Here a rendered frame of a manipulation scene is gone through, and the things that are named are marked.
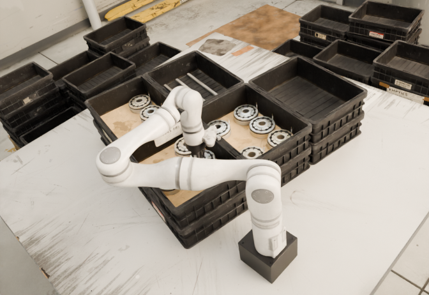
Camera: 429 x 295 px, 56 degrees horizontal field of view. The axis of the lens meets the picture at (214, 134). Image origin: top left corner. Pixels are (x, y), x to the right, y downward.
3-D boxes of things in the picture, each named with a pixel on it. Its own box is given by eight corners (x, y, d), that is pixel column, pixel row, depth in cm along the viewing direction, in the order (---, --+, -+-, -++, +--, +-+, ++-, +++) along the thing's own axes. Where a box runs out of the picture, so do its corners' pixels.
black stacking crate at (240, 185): (129, 169, 160) (121, 148, 152) (192, 135, 170) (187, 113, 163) (181, 234, 133) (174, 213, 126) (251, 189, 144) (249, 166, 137)
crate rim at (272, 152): (314, 130, 149) (314, 125, 147) (250, 170, 138) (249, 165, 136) (246, 85, 175) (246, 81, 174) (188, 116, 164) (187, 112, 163)
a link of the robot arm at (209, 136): (214, 147, 136) (211, 133, 132) (181, 147, 138) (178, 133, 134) (218, 129, 142) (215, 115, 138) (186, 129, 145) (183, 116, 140)
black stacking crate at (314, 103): (366, 114, 166) (369, 92, 158) (313, 148, 155) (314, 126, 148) (297, 76, 192) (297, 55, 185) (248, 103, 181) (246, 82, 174)
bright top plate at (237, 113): (262, 114, 167) (262, 113, 167) (241, 123, 164) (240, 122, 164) (249, 102, 174) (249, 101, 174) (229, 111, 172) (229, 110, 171)
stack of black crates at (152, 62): (167, 78, 330) (158, 40, 308) (192, 90, 312) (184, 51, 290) (128, 102, 311) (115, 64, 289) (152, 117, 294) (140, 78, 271)
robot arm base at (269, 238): (290, 241, 127) (288, 207, 116) (270, 262, 123) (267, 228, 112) (267, 226, 133) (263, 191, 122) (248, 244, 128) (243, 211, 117)
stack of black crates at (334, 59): (385, 98, 275) (394, 55, 252) (362, 122, 260) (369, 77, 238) (334, 80, 298) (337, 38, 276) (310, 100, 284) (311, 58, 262)
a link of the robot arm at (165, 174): (99, 189, 117) (186, 196, 114) (90, 170, 110) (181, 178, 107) (109, 163, 123) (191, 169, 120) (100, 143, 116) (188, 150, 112)
